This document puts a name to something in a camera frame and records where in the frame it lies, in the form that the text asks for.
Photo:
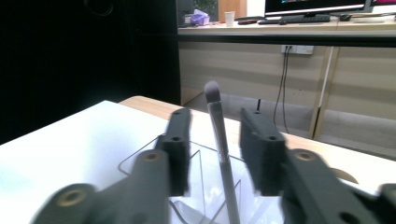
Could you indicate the light wooden desk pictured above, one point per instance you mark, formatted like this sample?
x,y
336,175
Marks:
x,y
280,29

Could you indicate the black curtain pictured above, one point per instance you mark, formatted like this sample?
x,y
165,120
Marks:
x,y
77,56

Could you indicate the white wall socket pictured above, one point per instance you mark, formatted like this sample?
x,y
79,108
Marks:
x,y
299,49

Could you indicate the clear acrylic organizer box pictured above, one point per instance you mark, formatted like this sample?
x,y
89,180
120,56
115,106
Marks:
x,y
202,183

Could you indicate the white paper cup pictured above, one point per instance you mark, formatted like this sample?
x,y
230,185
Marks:
x,y
229,18

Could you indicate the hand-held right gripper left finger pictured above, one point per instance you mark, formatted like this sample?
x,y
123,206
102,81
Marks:
x,y
177,155

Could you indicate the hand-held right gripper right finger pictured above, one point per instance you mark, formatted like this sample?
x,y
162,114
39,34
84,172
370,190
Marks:
x,y
264,155

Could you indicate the black horizontal bar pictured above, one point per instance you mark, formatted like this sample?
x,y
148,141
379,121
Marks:
x,y
280,40

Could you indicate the light wooden upright strip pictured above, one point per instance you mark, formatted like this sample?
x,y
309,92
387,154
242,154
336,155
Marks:
x,y
323,93

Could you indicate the purple plastic bag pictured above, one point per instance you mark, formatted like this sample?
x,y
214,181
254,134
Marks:
x,y
199,18

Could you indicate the black keyboard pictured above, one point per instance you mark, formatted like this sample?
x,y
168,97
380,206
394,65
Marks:
x,y
295,19

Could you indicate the computer monitor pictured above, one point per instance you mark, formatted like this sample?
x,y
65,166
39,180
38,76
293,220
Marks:
x,y
314,5

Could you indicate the white table board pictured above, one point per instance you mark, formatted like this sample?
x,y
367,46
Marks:
x,y
62,155

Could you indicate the black computer mouse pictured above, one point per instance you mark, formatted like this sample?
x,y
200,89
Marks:
x,y
345,17

